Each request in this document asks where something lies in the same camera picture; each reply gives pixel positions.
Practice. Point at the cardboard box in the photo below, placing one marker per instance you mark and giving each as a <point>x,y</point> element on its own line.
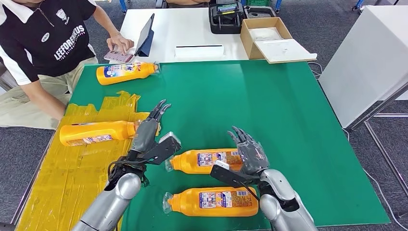
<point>246,39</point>

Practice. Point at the tablet in blue case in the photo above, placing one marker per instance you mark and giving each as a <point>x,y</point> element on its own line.
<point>144,35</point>

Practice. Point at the white plastic bag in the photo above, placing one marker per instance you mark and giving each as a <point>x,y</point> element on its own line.
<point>265,33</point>

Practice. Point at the green crate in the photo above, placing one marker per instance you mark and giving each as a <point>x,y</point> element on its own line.
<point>258,2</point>

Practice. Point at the yellow tape patch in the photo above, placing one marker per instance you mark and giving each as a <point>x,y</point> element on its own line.
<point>57,191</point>

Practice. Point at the white cabinet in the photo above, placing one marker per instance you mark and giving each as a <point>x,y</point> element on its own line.
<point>363,60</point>

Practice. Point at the flat white box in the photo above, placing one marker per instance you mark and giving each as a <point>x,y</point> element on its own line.
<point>199,52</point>

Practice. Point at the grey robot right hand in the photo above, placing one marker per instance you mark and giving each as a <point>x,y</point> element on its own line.
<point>253,156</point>

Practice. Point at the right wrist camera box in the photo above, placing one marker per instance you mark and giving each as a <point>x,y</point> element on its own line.
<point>229,175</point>

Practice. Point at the black equipment case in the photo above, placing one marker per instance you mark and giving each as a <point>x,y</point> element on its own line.
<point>225,24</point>

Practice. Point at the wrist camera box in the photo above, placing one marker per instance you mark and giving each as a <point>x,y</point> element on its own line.
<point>165,146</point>
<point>229,175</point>

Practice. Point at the pink phone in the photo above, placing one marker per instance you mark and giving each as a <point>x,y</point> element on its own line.
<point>116,57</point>

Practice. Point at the white board lid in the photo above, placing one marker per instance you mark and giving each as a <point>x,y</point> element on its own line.
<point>283,50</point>

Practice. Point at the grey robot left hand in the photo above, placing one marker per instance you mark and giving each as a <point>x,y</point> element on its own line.
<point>145,134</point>

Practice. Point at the grey case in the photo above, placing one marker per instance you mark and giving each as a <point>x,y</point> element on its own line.
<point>259,11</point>

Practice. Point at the orange detergent bottle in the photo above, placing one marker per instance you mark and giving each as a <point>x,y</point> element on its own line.
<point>95,132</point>
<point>185,204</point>
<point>127,73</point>
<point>188,161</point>

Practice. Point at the white table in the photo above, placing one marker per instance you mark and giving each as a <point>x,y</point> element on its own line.
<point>181,28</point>

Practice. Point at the person's left hand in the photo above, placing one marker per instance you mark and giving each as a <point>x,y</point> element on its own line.
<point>120,43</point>

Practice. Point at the blue rack frame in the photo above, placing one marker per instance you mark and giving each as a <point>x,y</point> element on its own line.
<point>122,4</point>
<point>277,4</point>

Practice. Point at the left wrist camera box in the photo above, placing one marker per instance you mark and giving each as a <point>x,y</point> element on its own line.
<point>165,146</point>

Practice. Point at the metal frame bars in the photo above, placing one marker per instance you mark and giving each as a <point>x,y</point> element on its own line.
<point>381,105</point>

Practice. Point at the person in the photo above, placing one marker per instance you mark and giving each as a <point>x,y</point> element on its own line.
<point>47,41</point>
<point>186,2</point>

